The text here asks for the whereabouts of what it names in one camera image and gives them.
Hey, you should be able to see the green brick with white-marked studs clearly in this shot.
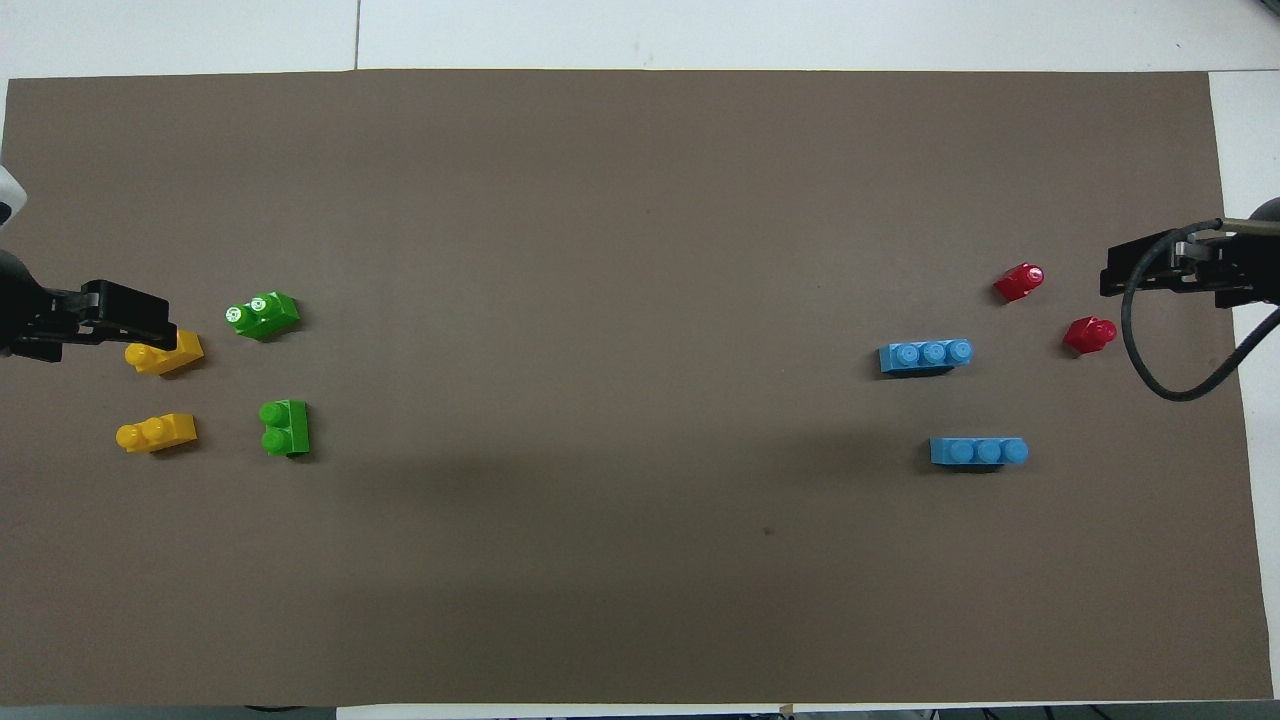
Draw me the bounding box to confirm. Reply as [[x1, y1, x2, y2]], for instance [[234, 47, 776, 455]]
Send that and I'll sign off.
[[225, 291, 301, 341]]

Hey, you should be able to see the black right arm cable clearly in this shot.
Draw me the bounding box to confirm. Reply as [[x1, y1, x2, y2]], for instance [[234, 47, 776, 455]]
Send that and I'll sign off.
[[1120, 217, 1280, 403]]

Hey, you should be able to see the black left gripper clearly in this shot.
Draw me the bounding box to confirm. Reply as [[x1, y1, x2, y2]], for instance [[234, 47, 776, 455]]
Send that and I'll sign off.
[[0, 250, 180, 363]]

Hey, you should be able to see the yellow two-stud brick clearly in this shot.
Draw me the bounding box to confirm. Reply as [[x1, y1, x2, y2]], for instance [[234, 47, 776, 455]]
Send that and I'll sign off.
[[124, 330, 205, 376], [115, 413, 198, 455]]

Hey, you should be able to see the plain green two-stud brick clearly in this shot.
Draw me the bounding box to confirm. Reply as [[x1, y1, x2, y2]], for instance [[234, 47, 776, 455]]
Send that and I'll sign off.
[[258, 399, 311, 458]]

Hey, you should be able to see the blue three-stud brick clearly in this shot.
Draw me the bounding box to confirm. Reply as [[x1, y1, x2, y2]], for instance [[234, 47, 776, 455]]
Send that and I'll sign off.
[[878, 339, 974, 376], [929, 437, 1030, 468]]

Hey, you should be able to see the red one-stud brick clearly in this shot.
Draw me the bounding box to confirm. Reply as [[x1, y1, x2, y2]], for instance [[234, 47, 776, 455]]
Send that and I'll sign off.
[[993, 262, 1046, 303], [1062, 316, 1119, 355]]

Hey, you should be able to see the brown table mat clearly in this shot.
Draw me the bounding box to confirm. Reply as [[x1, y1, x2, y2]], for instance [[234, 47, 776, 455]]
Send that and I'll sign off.
[[0, 68, 1274, 707]]

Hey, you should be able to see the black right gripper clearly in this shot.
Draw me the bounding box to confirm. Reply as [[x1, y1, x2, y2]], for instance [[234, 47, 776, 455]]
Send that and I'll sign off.
[[1100, 228, 1280, 309]]

